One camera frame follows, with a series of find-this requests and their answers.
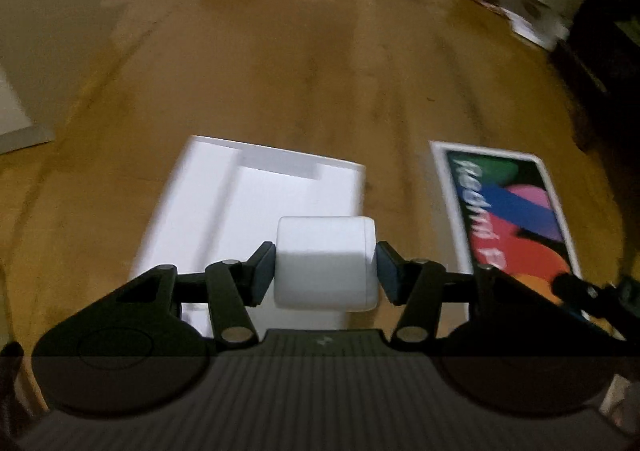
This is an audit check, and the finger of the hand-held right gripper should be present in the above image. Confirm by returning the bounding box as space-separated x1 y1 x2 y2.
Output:
551 272 640 343

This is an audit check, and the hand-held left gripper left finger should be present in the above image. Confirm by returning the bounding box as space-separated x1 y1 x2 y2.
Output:
64 241 277 345

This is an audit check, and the wooden desktop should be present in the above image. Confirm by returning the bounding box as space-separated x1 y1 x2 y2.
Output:
0 0 640 412

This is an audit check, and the white flat board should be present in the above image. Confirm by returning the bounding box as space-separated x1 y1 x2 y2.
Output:
0 65 56 154

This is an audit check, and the white box tray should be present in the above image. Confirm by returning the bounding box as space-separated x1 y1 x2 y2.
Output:
128 134 369 338

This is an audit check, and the colourful printed box lid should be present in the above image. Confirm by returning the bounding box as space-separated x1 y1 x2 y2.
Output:
428 140 587 328

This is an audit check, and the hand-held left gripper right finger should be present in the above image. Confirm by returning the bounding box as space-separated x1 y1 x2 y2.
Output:
375 240 622 350

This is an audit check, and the dark furniture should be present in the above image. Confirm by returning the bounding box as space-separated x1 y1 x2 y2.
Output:
547 0 640 154

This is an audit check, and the white cube block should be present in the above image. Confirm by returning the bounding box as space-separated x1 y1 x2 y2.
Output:
272 215 379 312

